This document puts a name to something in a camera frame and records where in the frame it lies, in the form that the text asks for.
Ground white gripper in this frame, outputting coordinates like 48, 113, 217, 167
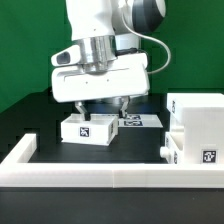
51, 53, 149, 121

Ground white drawer box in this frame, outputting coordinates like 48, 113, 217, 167
160, 132, 183, 164
61, 114, 118, 146

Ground white front drawer box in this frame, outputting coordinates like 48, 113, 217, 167
160, 132, 183, 164

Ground white drawer cabinet frame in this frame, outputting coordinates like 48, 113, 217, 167
166, 93, 224, 165

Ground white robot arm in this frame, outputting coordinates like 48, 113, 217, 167
51, 0, 166, 120

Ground white marker sheet on table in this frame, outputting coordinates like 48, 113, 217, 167
118, 114, 163, 128

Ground white U-shaped table fence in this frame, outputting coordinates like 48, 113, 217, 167
0, 134, 224, 188

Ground white hanging cable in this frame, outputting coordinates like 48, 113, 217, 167
121, 13, 172, 75

